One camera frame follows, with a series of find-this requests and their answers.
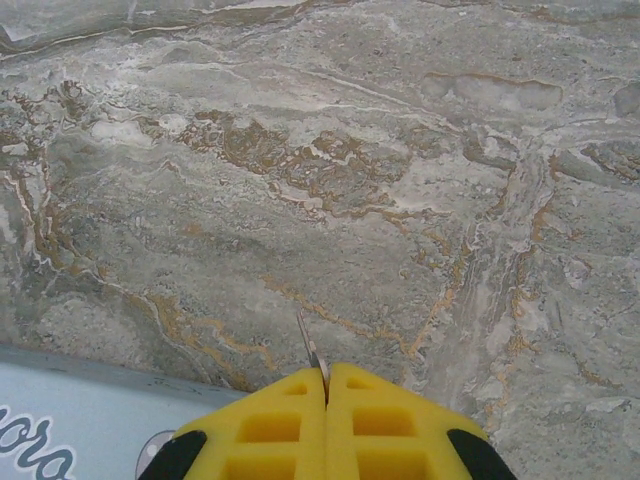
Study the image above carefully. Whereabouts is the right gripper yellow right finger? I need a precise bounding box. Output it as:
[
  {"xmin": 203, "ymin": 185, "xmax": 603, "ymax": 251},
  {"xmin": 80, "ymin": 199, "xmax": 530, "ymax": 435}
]
[{"xmin": 324, "ymin": 362, "xmax": 519, "ymax": 480}]

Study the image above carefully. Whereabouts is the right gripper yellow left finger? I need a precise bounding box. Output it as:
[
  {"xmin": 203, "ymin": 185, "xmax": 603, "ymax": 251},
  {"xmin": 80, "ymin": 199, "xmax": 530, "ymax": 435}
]
[{"xmin": 134, "ymin": 368, "xmax": 329, "ymax": 480}]

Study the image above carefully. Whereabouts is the light blue cartoon tin box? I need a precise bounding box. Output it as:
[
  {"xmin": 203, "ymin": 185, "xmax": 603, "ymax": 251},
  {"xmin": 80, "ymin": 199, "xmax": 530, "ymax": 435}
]
[{"xmin": 0, "ymin": 342, "xmax": 251, "ymax": 480}]

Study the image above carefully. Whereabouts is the thin metal blade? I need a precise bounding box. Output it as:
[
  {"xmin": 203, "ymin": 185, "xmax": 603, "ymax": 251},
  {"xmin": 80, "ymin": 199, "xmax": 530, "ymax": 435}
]
[{"xmin": 296, "ymin": 310, "xmax": 332, "ymax": 396}]

